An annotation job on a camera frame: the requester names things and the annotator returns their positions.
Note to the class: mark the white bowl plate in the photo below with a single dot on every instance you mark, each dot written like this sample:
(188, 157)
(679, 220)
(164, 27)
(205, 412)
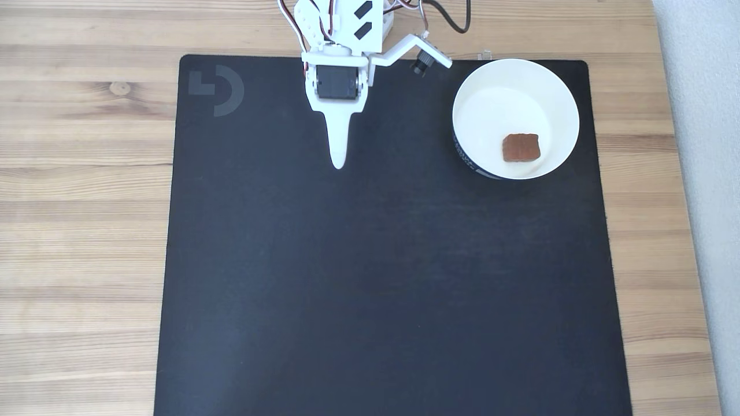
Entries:
(509, 98)

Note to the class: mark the small clear plastic tab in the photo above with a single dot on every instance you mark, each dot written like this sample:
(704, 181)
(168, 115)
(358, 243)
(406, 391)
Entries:
(484, 55)

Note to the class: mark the black desk mat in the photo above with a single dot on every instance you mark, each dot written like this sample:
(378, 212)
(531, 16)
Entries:
(376, 289)

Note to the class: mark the wrist camera on white mount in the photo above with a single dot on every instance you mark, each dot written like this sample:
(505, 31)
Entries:
(425, 56)

